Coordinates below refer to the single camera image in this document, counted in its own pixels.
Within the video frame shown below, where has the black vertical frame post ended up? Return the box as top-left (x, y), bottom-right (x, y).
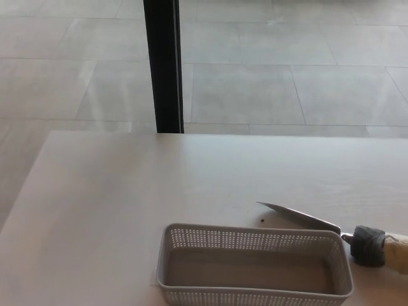
top-left (143, 0), bottom-right (185, 134)

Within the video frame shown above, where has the grey perforated plastic basket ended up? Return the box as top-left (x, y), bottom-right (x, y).
top-left (155, 222), bottom-right (354, 306)

